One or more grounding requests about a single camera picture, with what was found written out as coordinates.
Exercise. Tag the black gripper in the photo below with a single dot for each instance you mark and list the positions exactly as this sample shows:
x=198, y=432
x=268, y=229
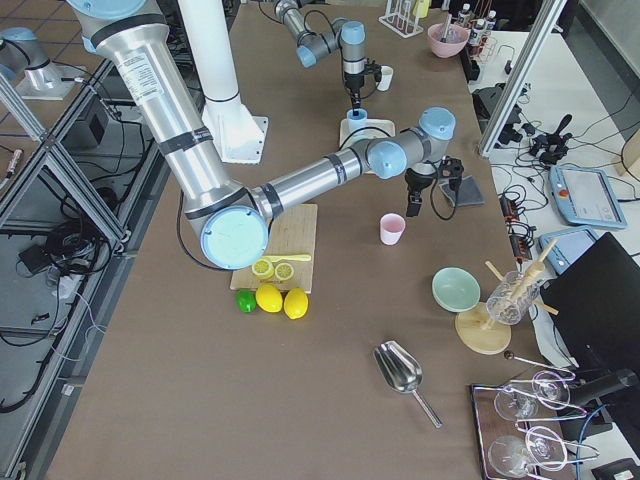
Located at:
x=415, y=183
x=353, y=81

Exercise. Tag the white wire cup rack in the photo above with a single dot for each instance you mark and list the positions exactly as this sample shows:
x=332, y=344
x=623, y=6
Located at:
x=399, y=18

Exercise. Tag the metal scoop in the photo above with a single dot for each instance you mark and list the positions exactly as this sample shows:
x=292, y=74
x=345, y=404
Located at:
x=403, y=374

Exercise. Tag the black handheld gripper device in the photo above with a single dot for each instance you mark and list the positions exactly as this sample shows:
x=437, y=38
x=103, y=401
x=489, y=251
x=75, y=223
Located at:
x=549, y=148

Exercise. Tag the mint green bowl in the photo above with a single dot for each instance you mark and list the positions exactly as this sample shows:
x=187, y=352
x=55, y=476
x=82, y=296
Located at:
x=455, y=289

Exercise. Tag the yellow cup on rack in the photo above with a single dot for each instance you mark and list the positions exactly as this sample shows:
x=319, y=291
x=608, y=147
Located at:
x=421, y=8

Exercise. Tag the cream plastic cup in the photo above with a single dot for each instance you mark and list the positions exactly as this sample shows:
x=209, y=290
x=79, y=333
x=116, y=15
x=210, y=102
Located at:
x=386, y=76

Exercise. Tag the pink plastic cup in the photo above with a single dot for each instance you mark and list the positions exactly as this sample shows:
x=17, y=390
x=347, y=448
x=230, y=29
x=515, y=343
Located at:
x=391, y=228

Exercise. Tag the metal muddler tool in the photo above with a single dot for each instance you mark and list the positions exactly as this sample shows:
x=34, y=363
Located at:
x=445, y=28

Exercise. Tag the yellow plastic knife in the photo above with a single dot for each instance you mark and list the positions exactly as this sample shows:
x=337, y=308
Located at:
x=291, y=257

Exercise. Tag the green lime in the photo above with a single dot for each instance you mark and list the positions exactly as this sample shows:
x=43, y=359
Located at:
x=246, y=301

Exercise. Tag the lemon half slice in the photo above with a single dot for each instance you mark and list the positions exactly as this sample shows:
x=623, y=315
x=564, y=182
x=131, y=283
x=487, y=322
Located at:
x=263, y=269
x=284, y=271

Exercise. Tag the clear glass on stand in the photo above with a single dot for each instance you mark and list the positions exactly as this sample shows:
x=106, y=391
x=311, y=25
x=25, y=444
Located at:
x=504, y=306

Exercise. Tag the wooden cutting board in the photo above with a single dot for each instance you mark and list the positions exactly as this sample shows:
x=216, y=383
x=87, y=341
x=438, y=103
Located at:
x=293, y=232

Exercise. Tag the whole yellow lemon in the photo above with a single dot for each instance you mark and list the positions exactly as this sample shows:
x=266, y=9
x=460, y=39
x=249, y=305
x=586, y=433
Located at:
x=296, y=304
x=269, y=298

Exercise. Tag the cream rectangular tray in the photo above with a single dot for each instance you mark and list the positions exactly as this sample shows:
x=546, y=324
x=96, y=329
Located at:
x=370, y=132

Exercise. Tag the pink bowl with ice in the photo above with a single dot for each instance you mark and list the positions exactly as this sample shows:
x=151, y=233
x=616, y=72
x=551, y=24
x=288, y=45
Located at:
x=455, y=40

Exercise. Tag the grey folded cloth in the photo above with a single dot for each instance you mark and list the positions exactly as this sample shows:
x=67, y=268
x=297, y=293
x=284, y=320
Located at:
x=469, y=193

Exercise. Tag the aluminium frame post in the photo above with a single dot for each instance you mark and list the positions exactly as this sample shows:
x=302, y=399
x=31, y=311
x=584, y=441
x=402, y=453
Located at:
x=541, y=29

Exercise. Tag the wine glass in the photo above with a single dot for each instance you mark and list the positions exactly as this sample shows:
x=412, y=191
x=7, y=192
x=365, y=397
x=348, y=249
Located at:
x=540, y=451
x=520, y=399

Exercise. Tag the blue plastic cup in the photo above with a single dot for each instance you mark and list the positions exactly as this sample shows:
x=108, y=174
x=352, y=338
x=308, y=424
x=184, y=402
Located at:
x=356, y=120

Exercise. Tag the blue teach pendant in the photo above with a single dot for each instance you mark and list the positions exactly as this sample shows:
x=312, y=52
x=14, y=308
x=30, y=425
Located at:
x=570, y=244
x=585, y=197

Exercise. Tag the wooden cup tree stand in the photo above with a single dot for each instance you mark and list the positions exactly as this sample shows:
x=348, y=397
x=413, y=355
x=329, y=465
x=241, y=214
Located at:
x=482, y=334

